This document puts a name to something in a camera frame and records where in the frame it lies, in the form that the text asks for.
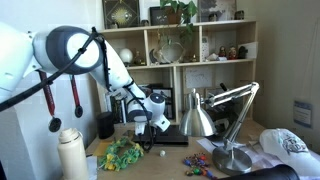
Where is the cream water bottle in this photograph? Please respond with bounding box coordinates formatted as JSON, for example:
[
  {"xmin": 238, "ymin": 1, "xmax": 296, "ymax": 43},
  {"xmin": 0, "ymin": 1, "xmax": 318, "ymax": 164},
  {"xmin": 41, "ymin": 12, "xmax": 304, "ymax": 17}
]
[{"xmin": 57, "ymin": 127, "xmax": 90, "ymax": 180}]

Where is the colourful bead rope toy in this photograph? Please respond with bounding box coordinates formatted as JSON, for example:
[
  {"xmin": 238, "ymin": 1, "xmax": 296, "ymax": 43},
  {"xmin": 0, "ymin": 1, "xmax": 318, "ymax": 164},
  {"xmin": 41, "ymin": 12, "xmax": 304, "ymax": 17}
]
[{"xmin": 182, "ymin": 152, "xmax": 218, "ymax": 180}]

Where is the gold mandala picture frame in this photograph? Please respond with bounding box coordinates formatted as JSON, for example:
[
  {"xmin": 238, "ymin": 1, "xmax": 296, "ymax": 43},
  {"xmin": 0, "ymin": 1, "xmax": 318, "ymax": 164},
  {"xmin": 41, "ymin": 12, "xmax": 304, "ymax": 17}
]
[{"xmin": 102, "ymin": 0, "xmax": 141, "ymax": 30}]

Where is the dark small figurine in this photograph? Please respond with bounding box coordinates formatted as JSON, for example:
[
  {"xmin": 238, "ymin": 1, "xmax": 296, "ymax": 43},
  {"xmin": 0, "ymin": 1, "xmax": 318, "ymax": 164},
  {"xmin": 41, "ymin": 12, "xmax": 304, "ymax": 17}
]
[{"xmin": 237, "ymin": 45, "xmax": 249, "ymax": 60}]

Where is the small brown bottle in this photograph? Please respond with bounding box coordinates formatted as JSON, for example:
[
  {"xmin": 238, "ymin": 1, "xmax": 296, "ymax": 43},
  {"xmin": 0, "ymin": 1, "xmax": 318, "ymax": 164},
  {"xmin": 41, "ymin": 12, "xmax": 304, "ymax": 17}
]
[{"xmin": 133, "ymin": 49, "xmax": 146, "ymax": 66}]

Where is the small dark jar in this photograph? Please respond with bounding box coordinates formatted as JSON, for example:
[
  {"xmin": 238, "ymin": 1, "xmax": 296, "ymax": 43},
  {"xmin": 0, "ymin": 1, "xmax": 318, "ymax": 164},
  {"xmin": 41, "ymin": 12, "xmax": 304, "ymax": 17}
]
[{"xmin": 234, "ymin": 9, "xmax": 246, "ymax": 21}]

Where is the green yellow fleece garland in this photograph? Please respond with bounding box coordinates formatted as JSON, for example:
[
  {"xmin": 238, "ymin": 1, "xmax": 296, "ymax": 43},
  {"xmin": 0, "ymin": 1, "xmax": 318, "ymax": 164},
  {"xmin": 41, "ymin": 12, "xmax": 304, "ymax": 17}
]
[{"xmin": 98, "ymin": 136, "xmax": 145, "ymax": 172}]

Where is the white remote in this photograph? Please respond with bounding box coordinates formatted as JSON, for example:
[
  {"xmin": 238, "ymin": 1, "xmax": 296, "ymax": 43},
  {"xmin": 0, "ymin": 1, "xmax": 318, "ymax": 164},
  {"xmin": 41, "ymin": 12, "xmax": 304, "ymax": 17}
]
[{"xmin": 201, "ymin": 35, "xmax": 211, "ymax": 61}]

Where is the white paper note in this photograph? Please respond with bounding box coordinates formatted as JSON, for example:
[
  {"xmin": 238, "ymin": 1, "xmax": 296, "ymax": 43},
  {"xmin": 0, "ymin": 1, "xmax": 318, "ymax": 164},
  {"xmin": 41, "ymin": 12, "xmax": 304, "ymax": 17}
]
[{"xmin": 184, "ymin": 67, "xmax": 214, "ymax": 90}]

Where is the white paper towel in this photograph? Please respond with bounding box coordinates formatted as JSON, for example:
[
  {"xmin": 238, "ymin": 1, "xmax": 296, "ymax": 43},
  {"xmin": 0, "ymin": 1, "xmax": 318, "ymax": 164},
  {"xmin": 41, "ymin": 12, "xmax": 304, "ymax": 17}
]
[{"xmin": 86, "ymin": 155, "xmax": 99, "ymax": 180}]

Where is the silver desk lamp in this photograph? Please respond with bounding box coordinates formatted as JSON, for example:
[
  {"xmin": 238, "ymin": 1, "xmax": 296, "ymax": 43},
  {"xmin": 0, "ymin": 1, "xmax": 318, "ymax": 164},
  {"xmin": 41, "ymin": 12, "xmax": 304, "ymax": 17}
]
[{"xmin": 178, "ymin": 81, "xmax": 261, "ymax": 177}]

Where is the round glass ornament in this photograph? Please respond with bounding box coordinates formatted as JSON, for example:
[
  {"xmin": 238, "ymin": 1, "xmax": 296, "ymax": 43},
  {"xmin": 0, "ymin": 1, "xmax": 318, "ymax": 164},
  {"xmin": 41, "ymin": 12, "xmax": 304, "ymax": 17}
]
[{"xmin": 159, "ymin": 41, "xmax": 186, "ymax": 64}]

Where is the red small figurine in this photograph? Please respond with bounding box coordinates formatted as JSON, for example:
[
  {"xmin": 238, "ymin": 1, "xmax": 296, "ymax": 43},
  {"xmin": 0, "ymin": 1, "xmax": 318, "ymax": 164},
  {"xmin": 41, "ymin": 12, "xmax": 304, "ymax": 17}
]
[
  {"xmin": 218, "ymin": 45, "xmax": 228, "ymax": 58},
  {"xmin": 228, "ymin": 45, "xmax": 238, "ymax": 61}
]

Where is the grey art print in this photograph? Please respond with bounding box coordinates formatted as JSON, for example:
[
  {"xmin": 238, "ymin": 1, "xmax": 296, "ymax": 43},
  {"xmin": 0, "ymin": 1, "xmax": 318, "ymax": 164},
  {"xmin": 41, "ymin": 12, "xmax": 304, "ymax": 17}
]
[{"xmin": 198, "ymin": 0, "xmax": 238, "ymax": 23}]

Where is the white printed cap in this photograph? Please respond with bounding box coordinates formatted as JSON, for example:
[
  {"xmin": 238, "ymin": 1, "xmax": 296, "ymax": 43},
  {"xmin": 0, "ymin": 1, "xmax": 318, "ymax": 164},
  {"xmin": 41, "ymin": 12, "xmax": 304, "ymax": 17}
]
[{"xmin": 259, "ymin": 128, "xmax": 320, "ymax": 178}]

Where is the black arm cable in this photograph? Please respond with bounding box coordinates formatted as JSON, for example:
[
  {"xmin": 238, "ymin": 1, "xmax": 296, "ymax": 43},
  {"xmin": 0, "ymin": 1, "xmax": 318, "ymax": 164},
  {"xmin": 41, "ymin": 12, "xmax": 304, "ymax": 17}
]
[{"xmin": 0, "ymin": 27, "xmax": 155, "ymax": 152}]

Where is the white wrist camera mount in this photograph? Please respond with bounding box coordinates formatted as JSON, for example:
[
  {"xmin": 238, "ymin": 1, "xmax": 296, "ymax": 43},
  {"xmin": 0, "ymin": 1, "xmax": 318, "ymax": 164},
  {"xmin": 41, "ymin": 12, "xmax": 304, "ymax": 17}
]
[{"xmin": 153, "ymin": 114, "xmax": 171, "ymax": 133}]

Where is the dark grey laptop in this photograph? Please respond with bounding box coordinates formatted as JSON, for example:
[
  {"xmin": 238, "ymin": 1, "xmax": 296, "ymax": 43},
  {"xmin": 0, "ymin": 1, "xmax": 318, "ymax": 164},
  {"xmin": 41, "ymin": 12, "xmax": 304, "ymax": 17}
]
[{"xmin": 131, "ymin": 124, "xmax": 190, "ymax": 147}]

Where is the wooden shelf unit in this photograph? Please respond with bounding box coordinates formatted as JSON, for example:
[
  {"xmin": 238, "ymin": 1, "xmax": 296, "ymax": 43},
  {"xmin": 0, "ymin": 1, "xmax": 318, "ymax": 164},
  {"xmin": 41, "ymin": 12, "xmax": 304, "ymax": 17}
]
[{"xmin": 94, "ymin": 19, "xmax": 260, "ymax": 134}]

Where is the white blank card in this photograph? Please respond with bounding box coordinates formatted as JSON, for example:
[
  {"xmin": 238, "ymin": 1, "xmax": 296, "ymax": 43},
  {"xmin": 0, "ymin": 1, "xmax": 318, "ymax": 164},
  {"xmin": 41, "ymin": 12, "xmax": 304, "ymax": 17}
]
[{"xmin": 238, "ymin": 41, "xmax": 259, "ymax": 60}]

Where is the short red ribbon medal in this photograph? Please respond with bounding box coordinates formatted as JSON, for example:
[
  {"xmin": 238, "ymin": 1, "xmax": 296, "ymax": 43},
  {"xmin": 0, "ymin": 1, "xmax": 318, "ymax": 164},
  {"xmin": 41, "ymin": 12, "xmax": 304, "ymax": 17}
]
[{"xmin": 68, "ymin": 74, "xmax": 85, "ymax": 119}]

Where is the green potted plant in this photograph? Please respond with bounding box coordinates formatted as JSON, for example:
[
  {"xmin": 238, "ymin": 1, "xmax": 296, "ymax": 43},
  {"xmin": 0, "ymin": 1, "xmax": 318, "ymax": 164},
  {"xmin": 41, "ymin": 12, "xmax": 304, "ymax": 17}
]
[{"xmin": 156, "ymin": 0, "xmax": 200, "ymax": 64}]

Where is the blue wall sign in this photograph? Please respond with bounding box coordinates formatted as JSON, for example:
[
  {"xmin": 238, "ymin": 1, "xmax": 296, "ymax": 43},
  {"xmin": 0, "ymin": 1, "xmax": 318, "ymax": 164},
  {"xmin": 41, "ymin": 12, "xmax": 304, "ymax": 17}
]
[{"xmin": 293, "ymin": 99, "xmax": 314, "ymax": 129}]

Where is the white egg ornament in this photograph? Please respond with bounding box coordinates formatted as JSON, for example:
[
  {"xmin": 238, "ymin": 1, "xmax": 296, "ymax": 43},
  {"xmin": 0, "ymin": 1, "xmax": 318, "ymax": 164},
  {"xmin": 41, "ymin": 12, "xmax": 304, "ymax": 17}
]
[{"xmin": 118, "ymin": 48, "xmax": 134, "ymax": 66}]

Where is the long red ribbon medal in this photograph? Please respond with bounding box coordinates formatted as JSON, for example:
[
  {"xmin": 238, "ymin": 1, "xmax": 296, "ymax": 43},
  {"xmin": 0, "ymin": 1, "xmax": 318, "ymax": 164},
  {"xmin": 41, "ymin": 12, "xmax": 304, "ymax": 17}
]
[{"xmin": 37, "ymin": 70, "xmax": 63, "ymax": 134}]

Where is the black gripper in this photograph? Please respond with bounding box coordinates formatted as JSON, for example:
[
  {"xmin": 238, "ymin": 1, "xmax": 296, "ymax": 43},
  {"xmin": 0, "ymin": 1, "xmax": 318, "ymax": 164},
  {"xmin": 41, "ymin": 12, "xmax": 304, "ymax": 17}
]
[{"xmin": 133, "ymin": 119, "xmax": 150, "ymax": 138}]

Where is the small black picture frame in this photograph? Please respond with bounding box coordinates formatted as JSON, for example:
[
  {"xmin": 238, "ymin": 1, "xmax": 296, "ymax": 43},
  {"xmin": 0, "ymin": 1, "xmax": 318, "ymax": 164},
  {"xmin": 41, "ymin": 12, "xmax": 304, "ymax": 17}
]
[{"xmin": 149, "ymin": 6, "xmax": 170, "ymax": 27}]

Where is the dark crescent ornament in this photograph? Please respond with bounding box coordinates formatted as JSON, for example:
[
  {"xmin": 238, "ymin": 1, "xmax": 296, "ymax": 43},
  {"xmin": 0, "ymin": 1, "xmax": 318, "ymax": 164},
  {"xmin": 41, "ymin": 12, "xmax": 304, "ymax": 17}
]
[{"xmin": 148, "ymin": 48, "xmax": 160, "ymax": 65}]

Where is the black cup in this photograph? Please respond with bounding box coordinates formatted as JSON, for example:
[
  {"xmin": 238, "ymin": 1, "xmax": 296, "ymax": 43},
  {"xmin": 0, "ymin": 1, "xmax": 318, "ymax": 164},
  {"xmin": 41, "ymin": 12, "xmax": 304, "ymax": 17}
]
[{"xmin": 96, "ymin": 111, "xmax": 116, "ymax": 140}]

